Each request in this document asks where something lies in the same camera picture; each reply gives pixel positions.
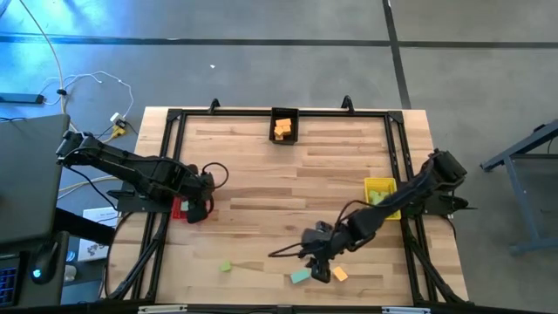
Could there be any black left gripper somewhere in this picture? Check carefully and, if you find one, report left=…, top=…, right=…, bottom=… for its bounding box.
left=186, top=173, right=217, bottom=223

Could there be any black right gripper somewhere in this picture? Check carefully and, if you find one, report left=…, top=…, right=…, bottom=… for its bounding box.
left=306, top=237, right=345, bottom=284

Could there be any red plastic basket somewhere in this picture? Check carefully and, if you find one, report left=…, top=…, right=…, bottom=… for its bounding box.
left=170, top=195, right=214, bottom=222

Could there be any white printed booklet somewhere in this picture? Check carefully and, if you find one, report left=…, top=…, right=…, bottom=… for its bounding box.
left=77, top=206, right=119, bottom=263

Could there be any yellow plastic basket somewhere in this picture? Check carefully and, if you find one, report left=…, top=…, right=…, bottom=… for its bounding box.
left=364, top=176, right=403, bottom=222

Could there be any black plastic basket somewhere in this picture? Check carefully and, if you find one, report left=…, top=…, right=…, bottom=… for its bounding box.
left=268, top=106, right=301, bottom=146

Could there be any black computer mouse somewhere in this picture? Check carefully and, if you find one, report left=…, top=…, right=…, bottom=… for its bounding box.
left=29, top=240, right=60, bottom=285

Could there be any black desk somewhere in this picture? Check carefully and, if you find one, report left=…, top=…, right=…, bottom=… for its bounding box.
left=0, top=207, right=116, bottom=309

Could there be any grey laptop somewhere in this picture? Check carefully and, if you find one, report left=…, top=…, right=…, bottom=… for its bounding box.
left=0, top=113, right=71, bottom=246

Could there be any backlit keyboard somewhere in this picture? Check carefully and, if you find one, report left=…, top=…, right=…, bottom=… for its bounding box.
left=0, top=255, right=21, bottom=307

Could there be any black power brick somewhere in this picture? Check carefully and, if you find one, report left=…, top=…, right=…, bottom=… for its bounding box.
left=0, top=92, right=45, bottom=106

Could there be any blue-grey metal cart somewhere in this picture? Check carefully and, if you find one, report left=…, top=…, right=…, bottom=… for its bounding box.
left=479, top=117, right=558, bottom=256

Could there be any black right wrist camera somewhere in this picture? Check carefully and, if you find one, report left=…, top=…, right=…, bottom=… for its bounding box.
left=302, top=227, right=327, bottom=247

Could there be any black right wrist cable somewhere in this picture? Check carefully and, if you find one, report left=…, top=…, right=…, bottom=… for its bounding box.
left=267, top=199, right=370, bottom=259

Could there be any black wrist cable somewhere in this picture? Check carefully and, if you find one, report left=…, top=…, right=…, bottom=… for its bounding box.
left=201, top=161, right=230, bottom=191
left=267, top=199, right=370, bottom=259

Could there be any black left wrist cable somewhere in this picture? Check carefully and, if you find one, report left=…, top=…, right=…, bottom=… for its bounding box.
left=201, top=161, right=230, bottom=191

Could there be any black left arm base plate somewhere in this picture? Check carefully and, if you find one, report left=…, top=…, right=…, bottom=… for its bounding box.
left=116, top=189, right=174, bottom=214

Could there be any silver bracket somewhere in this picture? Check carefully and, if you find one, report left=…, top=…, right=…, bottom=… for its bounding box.
left=138, top=304, right=189, bottom=314
left=382, top=306, right=432, bottom=314

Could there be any black metal table frame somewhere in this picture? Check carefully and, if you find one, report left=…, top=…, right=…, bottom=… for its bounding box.
left=104, top=106, right=470, bottom=306

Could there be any thin white floor cable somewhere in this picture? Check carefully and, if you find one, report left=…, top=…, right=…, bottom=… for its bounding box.
left=37, top=70, right=135, bottom=121

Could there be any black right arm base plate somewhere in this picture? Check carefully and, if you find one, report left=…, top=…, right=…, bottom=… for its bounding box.
left=407, top=191, right=454, bottom=215

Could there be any thick cream floor cable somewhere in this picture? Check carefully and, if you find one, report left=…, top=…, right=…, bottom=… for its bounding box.
left=17, top=0, right=117, bottom=145

